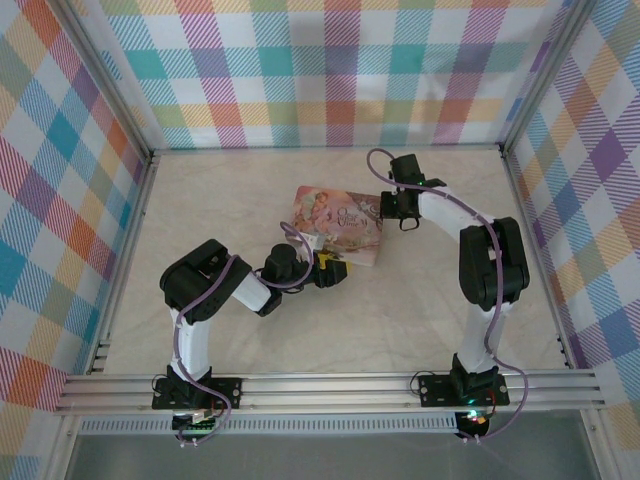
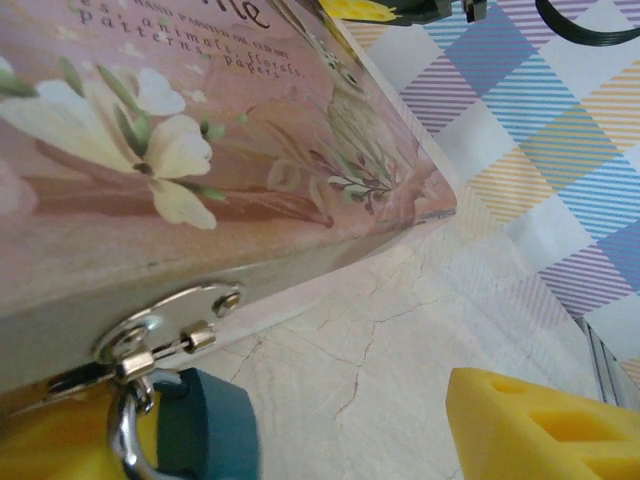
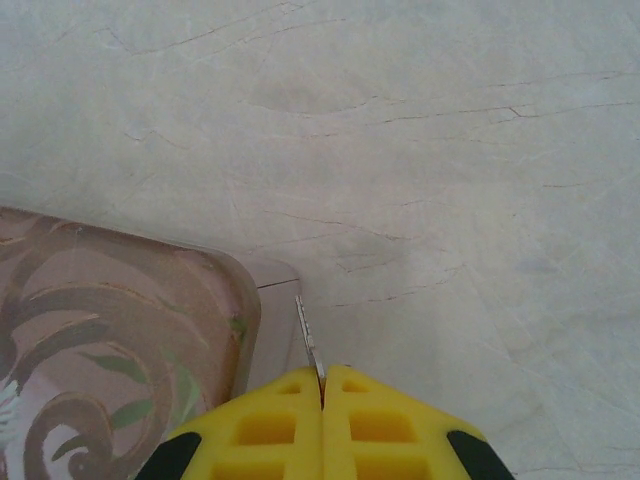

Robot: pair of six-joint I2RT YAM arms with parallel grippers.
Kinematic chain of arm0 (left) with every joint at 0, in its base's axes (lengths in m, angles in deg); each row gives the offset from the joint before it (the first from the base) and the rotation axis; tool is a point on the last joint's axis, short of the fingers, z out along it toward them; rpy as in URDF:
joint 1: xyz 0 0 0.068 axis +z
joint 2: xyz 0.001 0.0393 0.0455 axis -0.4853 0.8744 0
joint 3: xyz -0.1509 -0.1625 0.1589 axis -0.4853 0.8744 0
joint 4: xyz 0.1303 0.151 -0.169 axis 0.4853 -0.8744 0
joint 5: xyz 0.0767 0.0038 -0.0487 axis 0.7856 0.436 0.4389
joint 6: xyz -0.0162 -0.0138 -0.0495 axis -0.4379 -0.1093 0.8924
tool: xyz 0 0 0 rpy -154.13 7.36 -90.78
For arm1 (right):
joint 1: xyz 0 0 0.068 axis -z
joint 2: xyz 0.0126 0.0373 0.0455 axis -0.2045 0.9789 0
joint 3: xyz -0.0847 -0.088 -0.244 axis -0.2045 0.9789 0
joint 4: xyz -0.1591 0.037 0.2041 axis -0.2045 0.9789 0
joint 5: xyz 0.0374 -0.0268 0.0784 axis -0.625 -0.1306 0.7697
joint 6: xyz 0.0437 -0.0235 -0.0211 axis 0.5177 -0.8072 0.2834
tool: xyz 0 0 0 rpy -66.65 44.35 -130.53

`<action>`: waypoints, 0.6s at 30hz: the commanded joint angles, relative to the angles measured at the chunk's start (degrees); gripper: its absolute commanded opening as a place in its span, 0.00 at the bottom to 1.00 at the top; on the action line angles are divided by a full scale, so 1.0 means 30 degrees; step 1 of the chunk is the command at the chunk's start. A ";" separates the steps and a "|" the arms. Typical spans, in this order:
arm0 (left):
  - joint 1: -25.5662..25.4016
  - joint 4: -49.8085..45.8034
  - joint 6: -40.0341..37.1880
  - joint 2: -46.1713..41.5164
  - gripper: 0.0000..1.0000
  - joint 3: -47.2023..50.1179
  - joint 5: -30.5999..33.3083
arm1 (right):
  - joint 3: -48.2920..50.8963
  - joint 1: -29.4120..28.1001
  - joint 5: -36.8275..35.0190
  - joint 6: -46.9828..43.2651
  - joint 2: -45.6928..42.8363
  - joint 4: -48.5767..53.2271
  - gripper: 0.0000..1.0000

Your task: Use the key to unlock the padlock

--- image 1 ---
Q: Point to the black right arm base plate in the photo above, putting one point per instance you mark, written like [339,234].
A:
[435,391]

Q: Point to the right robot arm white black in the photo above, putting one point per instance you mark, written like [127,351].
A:
[475,340]

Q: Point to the aluminium mounting rail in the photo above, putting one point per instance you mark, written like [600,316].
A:
[325,392]

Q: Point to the illustrated pink storybook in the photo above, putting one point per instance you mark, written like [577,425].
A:
[340,222]

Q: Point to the black controller with lit LED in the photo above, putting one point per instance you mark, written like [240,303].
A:
[472,421]

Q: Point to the aluminium frame bar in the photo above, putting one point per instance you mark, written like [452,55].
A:
[325,147]

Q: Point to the green circuit board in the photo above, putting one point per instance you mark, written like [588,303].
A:
[197,422]

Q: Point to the aluminium frame post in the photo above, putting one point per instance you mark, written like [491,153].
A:
[542,80]
[102,80]

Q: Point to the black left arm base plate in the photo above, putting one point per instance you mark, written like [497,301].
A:
[225,391]

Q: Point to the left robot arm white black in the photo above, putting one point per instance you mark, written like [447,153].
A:
[192,345]

